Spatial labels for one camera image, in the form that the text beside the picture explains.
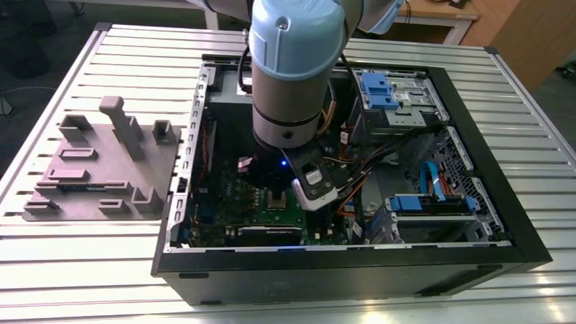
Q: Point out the hard disk with blue carrier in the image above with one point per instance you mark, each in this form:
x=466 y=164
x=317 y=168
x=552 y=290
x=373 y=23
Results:
x=409 y=204

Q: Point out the grey power supply unit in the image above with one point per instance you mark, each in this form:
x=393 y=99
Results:
x=229 y=128

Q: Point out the green motherboard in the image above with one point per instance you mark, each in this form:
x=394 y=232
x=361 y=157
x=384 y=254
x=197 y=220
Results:
x=242 y=209

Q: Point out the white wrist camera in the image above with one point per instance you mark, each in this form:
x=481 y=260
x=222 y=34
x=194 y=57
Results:
x=317 y=199

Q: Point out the silver disk bay frame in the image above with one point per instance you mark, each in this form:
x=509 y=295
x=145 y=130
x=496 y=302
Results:
x=436 y=218

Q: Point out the RAM stick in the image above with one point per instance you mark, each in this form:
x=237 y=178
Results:
x=82 y=188

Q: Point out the blue drive carrier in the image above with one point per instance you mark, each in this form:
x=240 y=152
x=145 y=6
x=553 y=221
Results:
x=377 y=91

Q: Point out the grey parts rack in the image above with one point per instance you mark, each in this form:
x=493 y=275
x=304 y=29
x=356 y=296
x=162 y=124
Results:
x=112 y=155

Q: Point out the white desk frame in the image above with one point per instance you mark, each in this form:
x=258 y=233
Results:
x=210 y=20

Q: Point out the CPU with silver top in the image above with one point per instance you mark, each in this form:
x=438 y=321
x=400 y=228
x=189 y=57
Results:
x=277 y=199

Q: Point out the black PC case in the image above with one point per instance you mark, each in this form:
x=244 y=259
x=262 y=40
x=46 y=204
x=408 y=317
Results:
x=341 y=276

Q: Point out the black case fan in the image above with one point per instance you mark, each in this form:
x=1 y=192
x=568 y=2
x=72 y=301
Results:
x=212 y=158

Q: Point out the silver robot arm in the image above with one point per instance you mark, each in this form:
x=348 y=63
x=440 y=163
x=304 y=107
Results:
x=292 y=50

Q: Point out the metal drive cage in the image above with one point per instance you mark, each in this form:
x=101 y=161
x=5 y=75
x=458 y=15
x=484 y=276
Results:
x=404 y=118

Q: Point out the wooden cabinet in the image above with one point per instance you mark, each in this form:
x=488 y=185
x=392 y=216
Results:
x=530 y=33

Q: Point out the black graphics card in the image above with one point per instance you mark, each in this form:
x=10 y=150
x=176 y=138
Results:
x=269 y=233

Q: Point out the wooden desk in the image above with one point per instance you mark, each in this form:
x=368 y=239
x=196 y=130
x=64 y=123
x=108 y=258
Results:
x=440 y=11

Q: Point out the blue VGA port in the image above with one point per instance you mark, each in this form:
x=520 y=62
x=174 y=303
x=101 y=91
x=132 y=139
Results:
x=184 y=236

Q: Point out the CPU socket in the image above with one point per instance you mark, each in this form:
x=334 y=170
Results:
x=276 y=209

